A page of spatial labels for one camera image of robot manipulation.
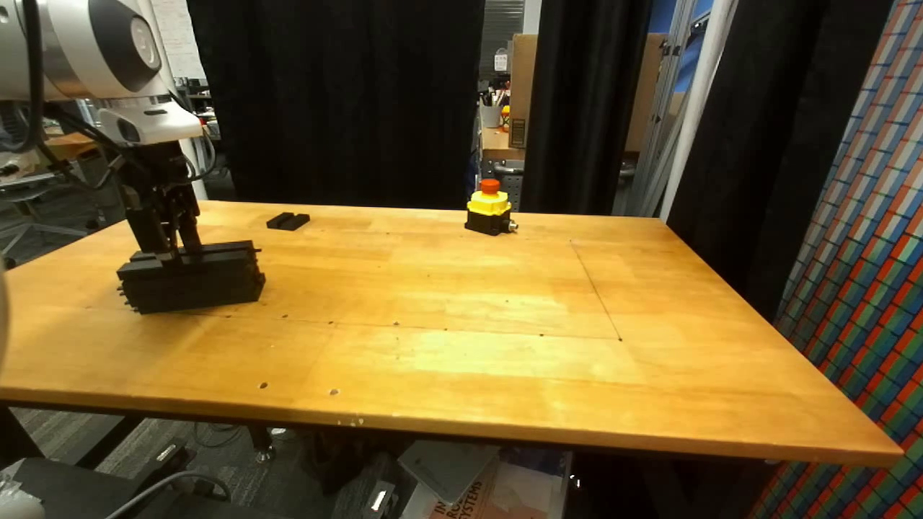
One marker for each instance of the white box with orange print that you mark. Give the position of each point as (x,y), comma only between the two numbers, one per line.
(480,490)

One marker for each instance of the small black notched block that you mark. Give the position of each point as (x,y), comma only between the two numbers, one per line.
(289,219)

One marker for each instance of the wide black curtain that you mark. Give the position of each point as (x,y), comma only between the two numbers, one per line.
(335,97)

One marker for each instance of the grey mesh office chair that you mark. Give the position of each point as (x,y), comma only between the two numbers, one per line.
(39,192)

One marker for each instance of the orange-green wrist camera bar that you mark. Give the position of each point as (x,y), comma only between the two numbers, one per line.
(69,146)

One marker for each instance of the brown cardboard box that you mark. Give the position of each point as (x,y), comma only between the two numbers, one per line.
(522,87)

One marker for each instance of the yellow emergency stop button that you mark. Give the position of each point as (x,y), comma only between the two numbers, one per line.
(489,202)

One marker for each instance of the multicolour woven backdrop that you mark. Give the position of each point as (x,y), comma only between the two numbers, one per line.
(866,239)

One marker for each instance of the narrow black curtain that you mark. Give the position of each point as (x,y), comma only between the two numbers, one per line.
(586,105)

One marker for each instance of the white door frame post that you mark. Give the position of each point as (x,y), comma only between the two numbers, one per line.
(698,97)

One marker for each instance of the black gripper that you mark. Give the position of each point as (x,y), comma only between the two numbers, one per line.
(160,176)

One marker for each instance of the black curtain beside backdrop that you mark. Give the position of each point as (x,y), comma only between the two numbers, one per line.
(769,146)

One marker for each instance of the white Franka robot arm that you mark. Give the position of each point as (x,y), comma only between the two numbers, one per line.
(87,46)

